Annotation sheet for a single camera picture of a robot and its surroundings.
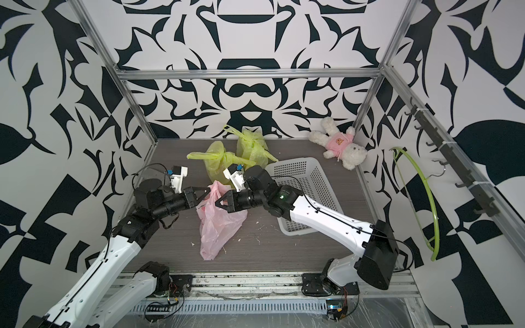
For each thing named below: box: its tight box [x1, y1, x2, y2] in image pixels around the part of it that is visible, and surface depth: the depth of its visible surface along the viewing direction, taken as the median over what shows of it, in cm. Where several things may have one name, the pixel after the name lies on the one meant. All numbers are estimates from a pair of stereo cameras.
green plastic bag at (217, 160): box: [187, 140, 256, 185], surface depth 91 cm
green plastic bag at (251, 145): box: [223, 125, 279, 167], surface depth 98 cm
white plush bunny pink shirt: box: [308, 116, 368, 171], surface depth 111 cm
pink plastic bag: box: [195, 181, 249, 261], surface depth 74 cm
